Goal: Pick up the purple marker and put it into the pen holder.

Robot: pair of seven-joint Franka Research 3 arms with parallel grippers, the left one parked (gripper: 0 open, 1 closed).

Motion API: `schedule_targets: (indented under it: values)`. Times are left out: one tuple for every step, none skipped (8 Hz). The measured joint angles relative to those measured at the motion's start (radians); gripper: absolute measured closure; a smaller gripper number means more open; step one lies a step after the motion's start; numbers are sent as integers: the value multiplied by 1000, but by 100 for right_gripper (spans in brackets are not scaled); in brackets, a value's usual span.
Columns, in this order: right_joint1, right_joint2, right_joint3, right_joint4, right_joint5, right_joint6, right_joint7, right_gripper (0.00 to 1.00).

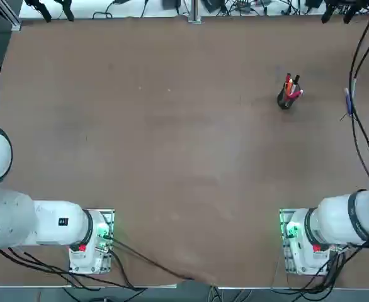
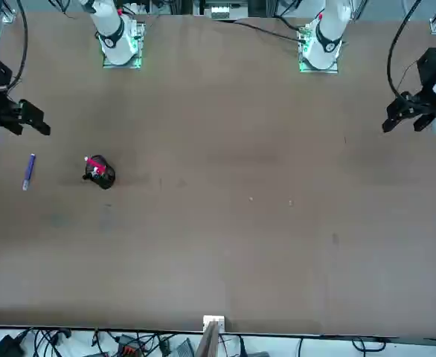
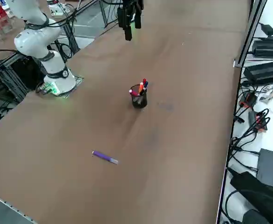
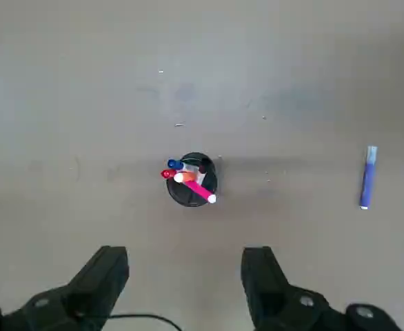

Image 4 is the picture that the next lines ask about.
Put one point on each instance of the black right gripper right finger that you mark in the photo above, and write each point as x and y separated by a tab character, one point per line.
271	296

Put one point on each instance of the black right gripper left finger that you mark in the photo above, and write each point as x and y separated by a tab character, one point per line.
85	289

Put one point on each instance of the purple marker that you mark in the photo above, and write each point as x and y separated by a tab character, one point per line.
367	182

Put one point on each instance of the pink marker with white cap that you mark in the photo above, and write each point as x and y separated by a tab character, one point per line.
200	191

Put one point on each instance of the black round pen holder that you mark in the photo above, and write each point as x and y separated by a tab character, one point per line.
184	198

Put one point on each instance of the red marker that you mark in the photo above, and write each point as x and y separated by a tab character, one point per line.
167	174

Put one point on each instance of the orange marker with white cap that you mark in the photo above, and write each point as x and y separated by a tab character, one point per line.
188	176

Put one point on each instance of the blue marker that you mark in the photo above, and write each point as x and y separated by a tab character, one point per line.
173	163

